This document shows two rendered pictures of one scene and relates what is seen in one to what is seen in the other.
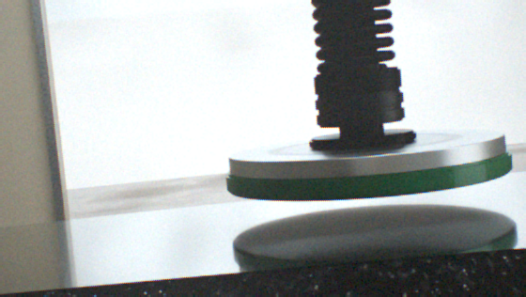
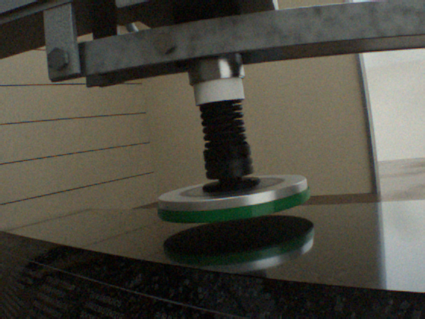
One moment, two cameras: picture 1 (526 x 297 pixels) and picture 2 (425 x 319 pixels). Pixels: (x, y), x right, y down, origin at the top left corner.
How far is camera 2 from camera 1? 0.49 m
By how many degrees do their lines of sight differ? 41
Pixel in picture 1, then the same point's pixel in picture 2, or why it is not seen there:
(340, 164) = (166, 203)
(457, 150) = (215, 201)
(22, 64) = (352, 93)
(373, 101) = (216, 166)
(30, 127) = (357, 127)
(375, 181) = (174, 215)
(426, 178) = (195, 216)
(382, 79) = (221, 154)
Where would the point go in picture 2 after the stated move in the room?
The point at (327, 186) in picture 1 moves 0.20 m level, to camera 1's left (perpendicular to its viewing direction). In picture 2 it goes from (162, 213) to (83, 210)
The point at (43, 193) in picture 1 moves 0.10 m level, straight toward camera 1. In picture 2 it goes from (365, 163) to (364, 165)
